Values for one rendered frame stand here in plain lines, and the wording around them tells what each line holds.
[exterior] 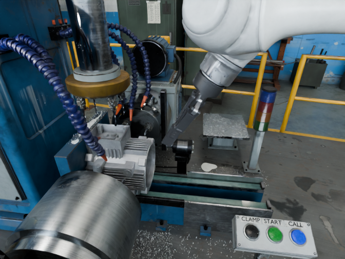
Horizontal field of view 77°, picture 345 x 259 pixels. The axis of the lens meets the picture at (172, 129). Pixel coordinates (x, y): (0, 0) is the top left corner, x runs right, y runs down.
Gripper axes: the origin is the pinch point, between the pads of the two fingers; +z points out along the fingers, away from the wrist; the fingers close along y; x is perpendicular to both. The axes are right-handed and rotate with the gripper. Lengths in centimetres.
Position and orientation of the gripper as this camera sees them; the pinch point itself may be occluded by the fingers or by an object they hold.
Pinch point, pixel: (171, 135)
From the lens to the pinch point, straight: 63.2
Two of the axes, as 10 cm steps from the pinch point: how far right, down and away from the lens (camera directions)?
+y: -1.3, 5.0, -8.6
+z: -5.0, 7.1, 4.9
